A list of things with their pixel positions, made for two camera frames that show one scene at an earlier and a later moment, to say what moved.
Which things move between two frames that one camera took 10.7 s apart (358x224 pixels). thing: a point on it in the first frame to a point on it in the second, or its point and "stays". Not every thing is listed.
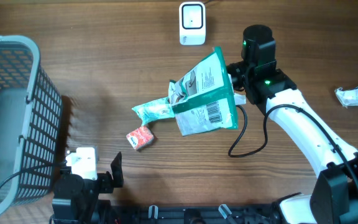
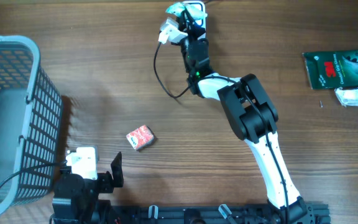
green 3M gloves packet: (202, 99) to (333, 70)
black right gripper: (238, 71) to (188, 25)
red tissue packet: (140, 137) stays
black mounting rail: (192, 214) stays
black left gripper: (104, 178) stays
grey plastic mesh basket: (21, 124) stays
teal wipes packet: (155, 111) to (177, 9)
